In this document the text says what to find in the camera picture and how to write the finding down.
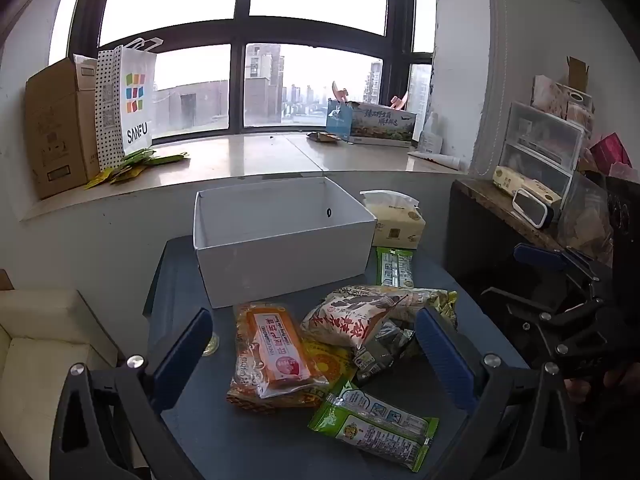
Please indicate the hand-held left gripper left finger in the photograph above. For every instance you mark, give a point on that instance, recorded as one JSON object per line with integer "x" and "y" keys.
{"x": 182, "y": 355}

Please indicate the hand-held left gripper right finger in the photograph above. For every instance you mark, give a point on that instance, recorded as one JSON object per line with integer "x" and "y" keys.
{"x": 445, "y": 355}

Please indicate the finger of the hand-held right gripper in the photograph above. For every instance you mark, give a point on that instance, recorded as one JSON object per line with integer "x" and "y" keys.
{"x": 537, "y": 256}
{"x": 530, "y": 312}

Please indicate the yellow-green snack bag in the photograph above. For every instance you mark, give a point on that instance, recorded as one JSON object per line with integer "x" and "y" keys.
{"x": 436, "y": 302}

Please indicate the dark grey snack packet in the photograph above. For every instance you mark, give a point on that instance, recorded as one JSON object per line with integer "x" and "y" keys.
{"x": 385, "y": 346}

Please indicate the orange label snack packet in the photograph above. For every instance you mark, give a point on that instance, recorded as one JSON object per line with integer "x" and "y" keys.
{"x": 272, "y": 350}

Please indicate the wide green snack packet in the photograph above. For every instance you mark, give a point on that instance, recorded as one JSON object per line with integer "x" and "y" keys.
{"x": 370, "y": 420}

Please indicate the slim green snack packet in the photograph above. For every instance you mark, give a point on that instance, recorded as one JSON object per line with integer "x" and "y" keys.
{"x": 395, "y": 267}

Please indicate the large white red snack bag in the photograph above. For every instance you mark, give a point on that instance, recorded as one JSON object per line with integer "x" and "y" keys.
{"x": 345, "y": 315}

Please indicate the yellow snack packet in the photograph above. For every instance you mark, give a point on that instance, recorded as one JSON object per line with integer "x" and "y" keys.
{"x": 334, "y": 366}

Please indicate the white cardboard box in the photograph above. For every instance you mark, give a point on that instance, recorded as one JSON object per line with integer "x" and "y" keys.
{"x": 280, "y": 265}

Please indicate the person's right hand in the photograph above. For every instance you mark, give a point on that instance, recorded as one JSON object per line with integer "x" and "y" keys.
{"x": 577, "y": 391}

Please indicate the small clear plastic cup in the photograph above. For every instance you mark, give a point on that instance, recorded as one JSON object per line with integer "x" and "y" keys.
{"x": 211, "y": 345}

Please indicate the white rounded device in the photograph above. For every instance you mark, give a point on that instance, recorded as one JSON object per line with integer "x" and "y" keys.
{"x": 530, "y": 207}

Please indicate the clear plastic bag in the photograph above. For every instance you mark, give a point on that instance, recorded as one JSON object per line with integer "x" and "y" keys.
{"x": 585, "y": 220}

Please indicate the dark cabinet with wooden top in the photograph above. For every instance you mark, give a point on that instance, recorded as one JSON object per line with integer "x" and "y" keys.
{"x": 480, "y": 240}

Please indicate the beige tissue pack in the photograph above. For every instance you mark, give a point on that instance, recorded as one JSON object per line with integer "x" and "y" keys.
{"x": 515, "y": 177}

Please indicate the clear plastic drawer unit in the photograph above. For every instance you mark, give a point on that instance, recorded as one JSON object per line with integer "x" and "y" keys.
{"x": 545, "y": 135}

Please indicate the red box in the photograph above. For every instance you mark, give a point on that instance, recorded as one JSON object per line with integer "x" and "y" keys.
{"x": 612, "y": 150}

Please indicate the yellow tissue pack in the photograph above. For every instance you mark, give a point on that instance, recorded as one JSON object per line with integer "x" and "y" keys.
{"x": 397, "y": 227}

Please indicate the white tube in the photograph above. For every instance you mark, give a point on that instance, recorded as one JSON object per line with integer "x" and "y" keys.
{"x": 435, "y": 160}

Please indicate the white pink patterned box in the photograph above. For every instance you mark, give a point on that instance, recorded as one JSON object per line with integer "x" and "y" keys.
{"x": 560, "y": 100}

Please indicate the white plastic bottle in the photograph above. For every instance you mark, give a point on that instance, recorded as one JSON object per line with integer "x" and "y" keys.
{"x": 431, "y": 137}

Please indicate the small open cardboard box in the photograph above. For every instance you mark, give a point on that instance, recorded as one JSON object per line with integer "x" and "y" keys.
{"x": 577, "y": 75}

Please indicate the pile of green yellow packets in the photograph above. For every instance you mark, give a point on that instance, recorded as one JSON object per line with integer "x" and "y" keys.
{"x": 132, "y": 165}

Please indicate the printed landscape carton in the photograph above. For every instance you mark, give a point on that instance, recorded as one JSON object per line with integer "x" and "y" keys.
{"x": 380, "y": 125}

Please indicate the pink toy figure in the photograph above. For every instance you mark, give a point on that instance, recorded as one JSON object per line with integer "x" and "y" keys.
{"x": 399, "y": 102}
{"x": 341, "y": 92}

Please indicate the brown wrappers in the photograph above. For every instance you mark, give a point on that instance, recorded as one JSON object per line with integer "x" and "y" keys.
{"x": 322, "y": 137}

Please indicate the white dotted shopping bag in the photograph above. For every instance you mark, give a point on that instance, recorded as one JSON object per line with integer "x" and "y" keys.
{"x": 135, "y": 110}

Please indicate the brown cardboard box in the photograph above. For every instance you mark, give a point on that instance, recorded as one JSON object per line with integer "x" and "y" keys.
{"x": 60, "y": 130}

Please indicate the black framed window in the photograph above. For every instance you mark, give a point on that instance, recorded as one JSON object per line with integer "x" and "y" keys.
{"x": 237, "y": 85}

